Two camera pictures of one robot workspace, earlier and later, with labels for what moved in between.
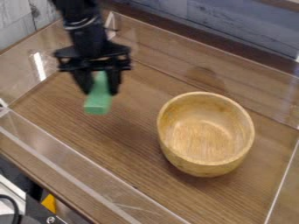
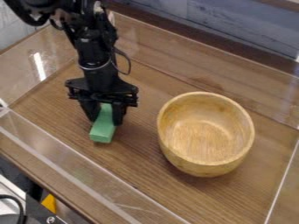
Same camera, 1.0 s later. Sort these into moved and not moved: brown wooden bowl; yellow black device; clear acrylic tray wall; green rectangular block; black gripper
Moved: green rectangular block; black gripper
Not moved: yellow black device; brown wooden bowl; clear acrylic tray wall
